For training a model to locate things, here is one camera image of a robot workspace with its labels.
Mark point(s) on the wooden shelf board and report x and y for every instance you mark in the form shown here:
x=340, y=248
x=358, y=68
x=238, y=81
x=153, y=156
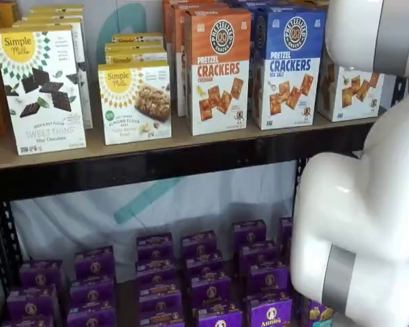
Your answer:
x=126, y=306
x=139, y=150

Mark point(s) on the blue white pretzel crackers box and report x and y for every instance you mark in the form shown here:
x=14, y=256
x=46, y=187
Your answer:
x=289, y=102
x=245, y=2
x=258, y=32

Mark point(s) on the orange white pretzel crackers box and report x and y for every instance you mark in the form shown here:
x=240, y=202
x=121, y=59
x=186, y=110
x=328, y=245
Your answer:
x=180, y=68
x=218, y=85
x=167, y=20

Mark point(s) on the yellow white pretzel crackers box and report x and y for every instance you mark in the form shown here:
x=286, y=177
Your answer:
x=358, y=102

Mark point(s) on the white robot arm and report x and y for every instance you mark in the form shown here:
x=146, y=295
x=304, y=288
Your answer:
x=361, y=204

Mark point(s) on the Simple Mills almond bars box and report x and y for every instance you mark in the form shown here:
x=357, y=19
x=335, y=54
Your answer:
x=133, y=109
x=139, y=58
x=136, y=47
x=139, y=38

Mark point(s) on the Simple Mills sweet thins box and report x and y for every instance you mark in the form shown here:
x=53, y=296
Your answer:
x=37, y=102
x=51, y=15
x=54, y=8
x=83, y=95

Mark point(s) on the white backdrop sheet teal print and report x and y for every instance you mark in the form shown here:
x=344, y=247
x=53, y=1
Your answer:
x=88, y=218

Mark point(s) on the black metal shelf frame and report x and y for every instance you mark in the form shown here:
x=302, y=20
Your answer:
x=156, y=177

